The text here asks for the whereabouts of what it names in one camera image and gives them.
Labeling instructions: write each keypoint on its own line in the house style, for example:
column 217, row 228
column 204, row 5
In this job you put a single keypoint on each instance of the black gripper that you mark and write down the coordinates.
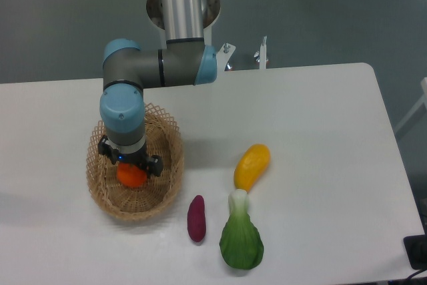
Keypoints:
column 135, row 155

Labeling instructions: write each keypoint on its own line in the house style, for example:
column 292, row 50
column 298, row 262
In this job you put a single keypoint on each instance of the orange fruit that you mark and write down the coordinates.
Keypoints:
column 130, row 175

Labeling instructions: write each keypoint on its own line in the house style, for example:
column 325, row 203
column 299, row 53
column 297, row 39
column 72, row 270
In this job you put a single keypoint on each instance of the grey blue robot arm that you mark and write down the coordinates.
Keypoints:
column 128, row 71

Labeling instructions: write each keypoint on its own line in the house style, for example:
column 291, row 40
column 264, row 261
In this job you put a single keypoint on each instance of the woven wicker basket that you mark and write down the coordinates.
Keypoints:
column 157, row 193

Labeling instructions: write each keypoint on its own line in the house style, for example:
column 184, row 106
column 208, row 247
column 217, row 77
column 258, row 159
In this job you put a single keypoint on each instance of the purple sweet potato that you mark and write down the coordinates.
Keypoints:
column 196, row 223

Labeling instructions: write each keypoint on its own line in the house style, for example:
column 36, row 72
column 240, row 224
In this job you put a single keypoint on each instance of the yellow mango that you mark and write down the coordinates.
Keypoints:
column 251, row 166

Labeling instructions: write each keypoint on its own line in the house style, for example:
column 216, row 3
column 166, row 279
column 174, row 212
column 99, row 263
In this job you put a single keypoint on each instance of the green bok choy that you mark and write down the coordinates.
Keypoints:
column 240, row 244

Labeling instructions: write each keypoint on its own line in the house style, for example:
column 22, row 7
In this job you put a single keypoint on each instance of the black device at table edge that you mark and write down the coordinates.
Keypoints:
column 416, row 251

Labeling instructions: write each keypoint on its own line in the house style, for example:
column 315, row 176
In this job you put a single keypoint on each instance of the white frame at right edge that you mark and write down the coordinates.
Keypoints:
column 413, row 116

